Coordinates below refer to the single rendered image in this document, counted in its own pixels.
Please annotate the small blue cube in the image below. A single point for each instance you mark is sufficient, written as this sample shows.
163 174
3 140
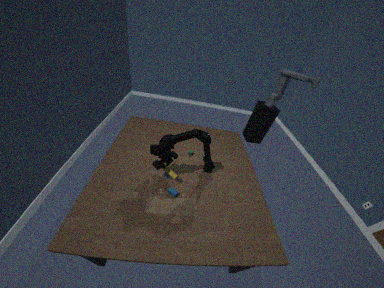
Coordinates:
172 192

